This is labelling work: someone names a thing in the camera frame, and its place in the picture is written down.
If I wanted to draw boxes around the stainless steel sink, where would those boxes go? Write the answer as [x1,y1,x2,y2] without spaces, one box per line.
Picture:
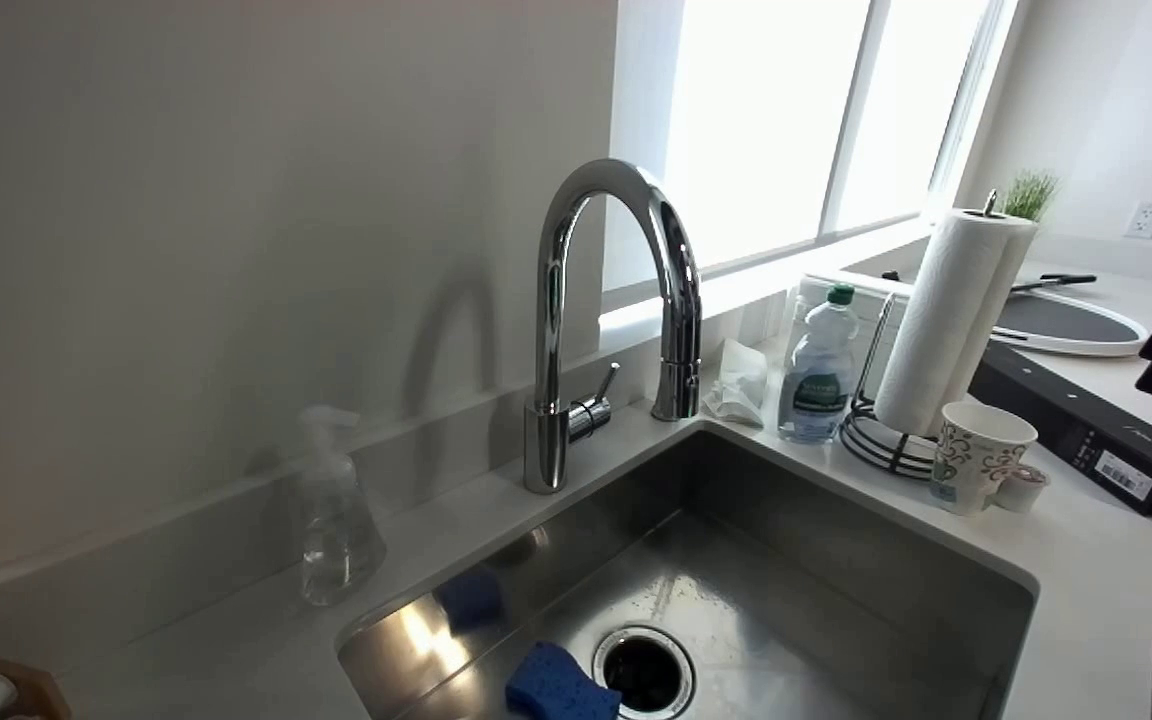
[331,411,1045,720]

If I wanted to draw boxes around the blue sponge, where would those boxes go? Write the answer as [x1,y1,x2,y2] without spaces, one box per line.
[504,634,629,720]

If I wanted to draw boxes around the small green plant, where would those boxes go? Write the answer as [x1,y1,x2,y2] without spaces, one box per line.
[997,169,1060,228]

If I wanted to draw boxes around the black wire towel holder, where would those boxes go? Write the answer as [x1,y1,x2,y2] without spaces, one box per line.
[837,183,1012,488]

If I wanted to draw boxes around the chrome arched faucet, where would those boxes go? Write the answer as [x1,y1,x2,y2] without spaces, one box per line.
[519,154,707,495]

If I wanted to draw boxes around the patterned paper cup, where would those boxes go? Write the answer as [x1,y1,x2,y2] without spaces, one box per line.
[928,397,1045,517]

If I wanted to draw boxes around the grey pan with black handle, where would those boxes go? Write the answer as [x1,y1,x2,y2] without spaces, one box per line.
[992,272,1152,361]

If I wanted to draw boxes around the clear bottle with green cap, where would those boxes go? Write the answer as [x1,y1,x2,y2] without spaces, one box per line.
[775,281,863,449]

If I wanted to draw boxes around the black appliance with white label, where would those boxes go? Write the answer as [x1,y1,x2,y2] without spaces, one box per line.
[970,336,1152,520]

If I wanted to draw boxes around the crumpled white napkin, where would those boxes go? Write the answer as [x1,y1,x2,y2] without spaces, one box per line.
[706,336,775,431]

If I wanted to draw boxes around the small donut print cup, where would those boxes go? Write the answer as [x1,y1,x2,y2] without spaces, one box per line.
[992,456,1054,517]

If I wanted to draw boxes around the white window frame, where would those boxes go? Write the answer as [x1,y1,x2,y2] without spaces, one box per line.
[601,0,1029,315]

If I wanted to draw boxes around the white paper towel roll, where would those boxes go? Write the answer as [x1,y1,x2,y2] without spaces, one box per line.
[873,205,1040,440]

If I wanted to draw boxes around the clear spray bottle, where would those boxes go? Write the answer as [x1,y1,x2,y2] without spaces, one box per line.
[288,401,392,611]

